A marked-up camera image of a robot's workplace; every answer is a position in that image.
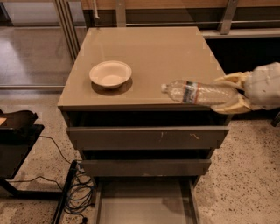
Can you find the blue coiled cable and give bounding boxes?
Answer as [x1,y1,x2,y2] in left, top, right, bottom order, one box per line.
[63,171,95,218]

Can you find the metal window frame post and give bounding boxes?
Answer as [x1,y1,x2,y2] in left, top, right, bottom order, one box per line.
[53,0,80,62]

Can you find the clear plastic water bottle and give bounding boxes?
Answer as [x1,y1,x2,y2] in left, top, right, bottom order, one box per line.
[161,80,238,106]

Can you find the black side table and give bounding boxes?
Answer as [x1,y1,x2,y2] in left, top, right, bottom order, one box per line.
[0,124,62,200]

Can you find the grey wall shelf rail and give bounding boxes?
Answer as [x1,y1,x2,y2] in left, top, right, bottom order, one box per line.
[81,0,280,39]

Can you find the black object on table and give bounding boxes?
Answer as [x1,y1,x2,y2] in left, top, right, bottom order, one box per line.
[0,110,38,137]

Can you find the black metal stand leg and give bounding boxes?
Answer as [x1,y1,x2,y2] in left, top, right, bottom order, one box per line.
[51,160,77,224]

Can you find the grey middle drawer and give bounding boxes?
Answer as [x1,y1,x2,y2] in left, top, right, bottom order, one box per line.
[81,159,211,177]

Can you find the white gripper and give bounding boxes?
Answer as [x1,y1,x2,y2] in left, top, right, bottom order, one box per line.
[211,62,280,115]

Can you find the white paper bowl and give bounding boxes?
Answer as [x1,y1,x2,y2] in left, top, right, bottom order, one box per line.
[89,60,132,89]

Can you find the grey open bottom drawer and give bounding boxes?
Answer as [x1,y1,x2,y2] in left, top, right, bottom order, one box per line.
[93,178,200,224]

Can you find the black floor cable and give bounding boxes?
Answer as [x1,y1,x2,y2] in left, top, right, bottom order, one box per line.
[8,135,73,191]

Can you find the grey drawer cabinet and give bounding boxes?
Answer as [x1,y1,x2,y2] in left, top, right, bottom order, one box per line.
[57,26,235,187]

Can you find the grey top drawer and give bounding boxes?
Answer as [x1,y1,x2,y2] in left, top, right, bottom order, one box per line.
[66,126,229,151]

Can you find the dark object at right edge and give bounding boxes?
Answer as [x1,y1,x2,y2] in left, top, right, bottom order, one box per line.
[270,112,280,127]

